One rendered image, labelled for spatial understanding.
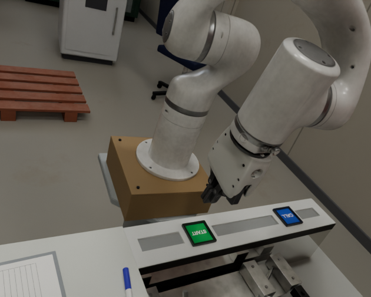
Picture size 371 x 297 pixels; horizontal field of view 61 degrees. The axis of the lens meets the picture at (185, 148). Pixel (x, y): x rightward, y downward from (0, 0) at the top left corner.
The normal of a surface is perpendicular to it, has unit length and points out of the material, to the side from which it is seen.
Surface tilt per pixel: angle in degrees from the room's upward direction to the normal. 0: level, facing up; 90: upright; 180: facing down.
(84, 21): 90
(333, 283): 0
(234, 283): 0
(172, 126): 89
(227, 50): 91
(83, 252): 0
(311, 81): 101
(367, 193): 90
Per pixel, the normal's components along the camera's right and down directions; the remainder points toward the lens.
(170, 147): -0.20, 0.47
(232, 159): -0.84, 0.09
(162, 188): 0.30, -0.80
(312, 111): 0.33, 0.68
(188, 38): 0.00, 0.67
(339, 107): 0.32, 0.27
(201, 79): -0.12, -0.56
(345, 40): -0.75, 0.59
